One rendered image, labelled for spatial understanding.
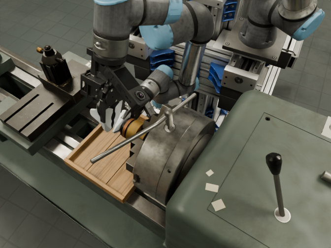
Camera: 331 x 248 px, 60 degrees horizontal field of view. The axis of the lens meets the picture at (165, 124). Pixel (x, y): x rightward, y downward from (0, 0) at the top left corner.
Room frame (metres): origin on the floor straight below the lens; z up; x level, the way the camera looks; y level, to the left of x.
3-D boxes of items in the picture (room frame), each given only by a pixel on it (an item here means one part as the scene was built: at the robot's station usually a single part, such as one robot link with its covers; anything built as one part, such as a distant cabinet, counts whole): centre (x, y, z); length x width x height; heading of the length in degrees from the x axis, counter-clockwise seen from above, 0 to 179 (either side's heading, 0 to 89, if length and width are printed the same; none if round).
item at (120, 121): (0.62, 0.17, 1.09); 0.09 x 0.06 x 0.03; 147
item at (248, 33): (1.00, -0.38, 1.21); 0.15 x 0.15 x 0.10
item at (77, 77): (0.89, 0.44, 1.00); 0.20 x 0.10 x 0.05; 56
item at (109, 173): (0.63, 0.18, 0.89); 0.36 x 0.30 x 0.04; 146
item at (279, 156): (0.29, -0.22, 1.38); 0.04 x 0.03 x 0.05; 56
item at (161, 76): (0.84, 0.02, 1.07); 0.11 x 0.08 x 0.09; 147
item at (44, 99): (0.86, 0.50, 0.95); 0.43 x 0.18 x 0.04; 146
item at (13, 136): (0.90, 0.53, 0.90); 0.53 x 0.30 x 0.06; 146
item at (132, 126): (0.57, 0.10, 1.08); 0.09 x 0.09 x 0.09; 57
